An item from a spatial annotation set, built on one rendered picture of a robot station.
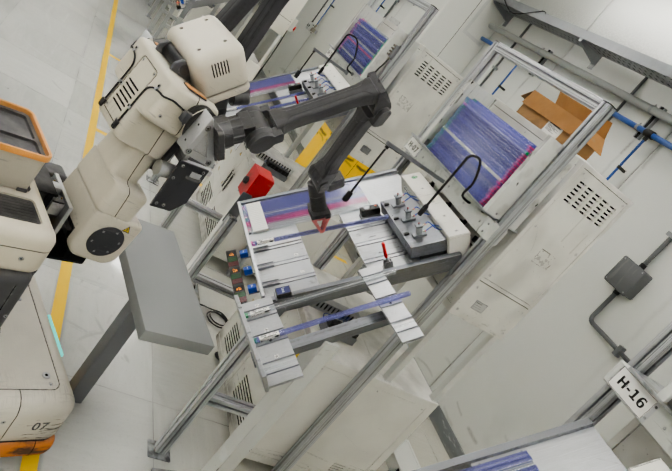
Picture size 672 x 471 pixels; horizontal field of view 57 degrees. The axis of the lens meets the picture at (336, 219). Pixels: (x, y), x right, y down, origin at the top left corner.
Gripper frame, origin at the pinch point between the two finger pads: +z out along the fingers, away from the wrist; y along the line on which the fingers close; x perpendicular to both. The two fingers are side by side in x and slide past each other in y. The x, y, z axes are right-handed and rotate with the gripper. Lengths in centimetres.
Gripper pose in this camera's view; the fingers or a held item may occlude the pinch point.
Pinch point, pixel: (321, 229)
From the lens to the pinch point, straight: 222.5
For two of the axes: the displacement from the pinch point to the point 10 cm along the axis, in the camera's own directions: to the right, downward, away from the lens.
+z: 0.9, 8.5, 5.2
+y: -2.4, -4.9, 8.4
